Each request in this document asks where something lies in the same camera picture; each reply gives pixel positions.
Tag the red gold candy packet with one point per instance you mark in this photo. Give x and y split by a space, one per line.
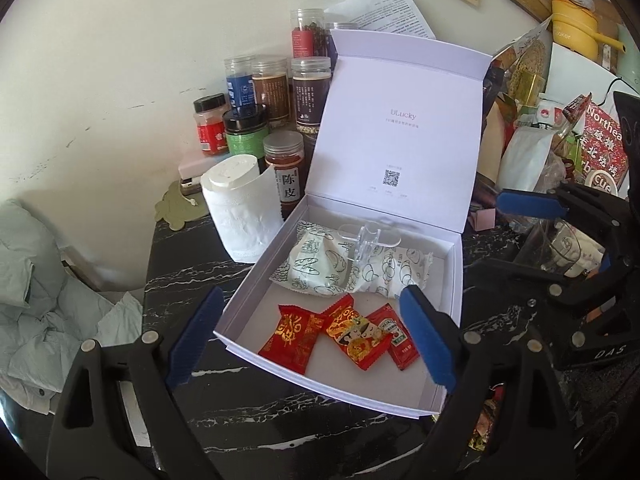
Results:
293 340

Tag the red label tall jar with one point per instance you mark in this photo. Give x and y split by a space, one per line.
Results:
308 33

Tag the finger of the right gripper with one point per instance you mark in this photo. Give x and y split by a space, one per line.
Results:
587 209
596 313

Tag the red yellow snack packet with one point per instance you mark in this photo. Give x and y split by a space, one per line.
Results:
360 339

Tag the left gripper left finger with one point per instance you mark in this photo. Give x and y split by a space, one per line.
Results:
91 436

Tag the Heinz ketchup sachet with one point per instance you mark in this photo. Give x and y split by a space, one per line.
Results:
402 349

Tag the white patterned pouch right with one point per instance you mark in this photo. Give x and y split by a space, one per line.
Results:
389 271

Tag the white patterned pouch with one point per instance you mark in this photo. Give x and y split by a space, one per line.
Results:
318 264
389 271

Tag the brown label clear jar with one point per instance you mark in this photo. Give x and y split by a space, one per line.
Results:
270 82

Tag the pink small block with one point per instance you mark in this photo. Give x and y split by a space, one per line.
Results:
482 219

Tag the white gift box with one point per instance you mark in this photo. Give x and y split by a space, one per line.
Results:
398 145

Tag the white patterned pouch left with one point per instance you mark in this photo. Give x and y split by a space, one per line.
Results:
318 264

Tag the brown paper bag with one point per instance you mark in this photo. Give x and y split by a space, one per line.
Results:
494 140

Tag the red Northeast barbecue bag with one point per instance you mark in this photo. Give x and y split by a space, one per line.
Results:
595 148

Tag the snack bag with waffle picture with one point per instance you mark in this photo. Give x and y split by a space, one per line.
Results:
526 56

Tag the red chili jar white label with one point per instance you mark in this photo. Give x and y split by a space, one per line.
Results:
284 152

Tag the dark label clear jar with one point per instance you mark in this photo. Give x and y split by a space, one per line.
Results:
311 80

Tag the yellow pot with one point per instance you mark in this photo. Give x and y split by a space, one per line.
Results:
576 28

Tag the blue label clear jar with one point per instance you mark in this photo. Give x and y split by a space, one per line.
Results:
239 77

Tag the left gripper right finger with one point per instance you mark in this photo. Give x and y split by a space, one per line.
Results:
530 435

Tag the printed white paper sheet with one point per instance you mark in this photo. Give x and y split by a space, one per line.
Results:
394 16

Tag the green label black jar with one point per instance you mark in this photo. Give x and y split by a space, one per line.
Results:
246 128

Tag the green leaf coaster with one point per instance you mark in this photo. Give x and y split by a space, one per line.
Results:
177 210

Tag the glass mug with cartoon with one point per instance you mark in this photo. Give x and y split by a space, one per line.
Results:
551 246

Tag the light green puffer jacket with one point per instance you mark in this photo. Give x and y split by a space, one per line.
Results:
46 313

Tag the white tissue roll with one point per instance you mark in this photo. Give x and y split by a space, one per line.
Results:
244 204

